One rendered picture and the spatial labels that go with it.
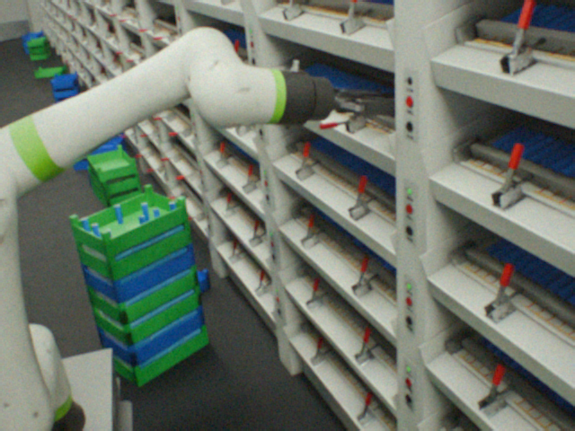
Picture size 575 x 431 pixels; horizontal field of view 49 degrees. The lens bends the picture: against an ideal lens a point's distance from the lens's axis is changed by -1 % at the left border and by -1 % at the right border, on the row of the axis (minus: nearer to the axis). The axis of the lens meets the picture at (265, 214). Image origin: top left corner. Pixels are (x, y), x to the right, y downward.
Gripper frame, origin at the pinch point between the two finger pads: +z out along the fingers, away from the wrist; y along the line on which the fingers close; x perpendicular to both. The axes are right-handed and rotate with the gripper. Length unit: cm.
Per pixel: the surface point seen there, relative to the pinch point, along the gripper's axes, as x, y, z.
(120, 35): 19, 264, 0
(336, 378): 83, 29, 17
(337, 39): -9.3, 13.5, -8.1
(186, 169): 64, 164, 12
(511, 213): 8.3, -34.4, -3.1
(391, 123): 4.2, 2.0, -0.3
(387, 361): 62, 7, 15
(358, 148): 10.8, 7.8, -2.9
